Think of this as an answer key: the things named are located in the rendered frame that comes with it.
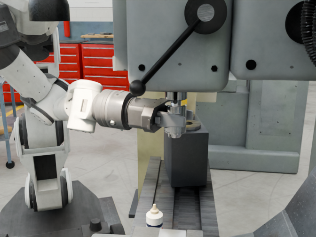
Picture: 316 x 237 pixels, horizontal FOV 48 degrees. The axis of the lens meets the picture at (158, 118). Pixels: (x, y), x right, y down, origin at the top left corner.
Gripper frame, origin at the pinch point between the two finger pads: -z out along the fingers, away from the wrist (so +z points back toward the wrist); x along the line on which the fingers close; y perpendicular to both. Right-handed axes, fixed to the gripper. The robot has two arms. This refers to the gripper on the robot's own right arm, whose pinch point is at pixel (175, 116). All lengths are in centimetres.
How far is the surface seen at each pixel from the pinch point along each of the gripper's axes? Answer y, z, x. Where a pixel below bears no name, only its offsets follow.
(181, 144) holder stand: 18.6, 8.9, 30.9
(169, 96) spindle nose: -4.9, 0.7, -2.3
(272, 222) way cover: 33.5, -21.2, 21.9
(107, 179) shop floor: 125, 130, 183
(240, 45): -16.5, -14.0, -7.7
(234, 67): -12.6, -13.3, -7.4
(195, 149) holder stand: 20.3, 5.0, 33.0
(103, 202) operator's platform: 85, 75, 88
